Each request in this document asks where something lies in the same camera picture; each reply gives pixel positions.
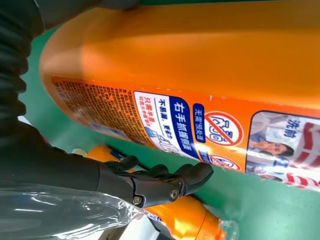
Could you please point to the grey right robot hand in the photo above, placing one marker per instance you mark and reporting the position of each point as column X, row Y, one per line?
column 62, row 165

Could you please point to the clear plastic film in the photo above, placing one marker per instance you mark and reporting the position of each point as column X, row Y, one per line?
column 50, row 215

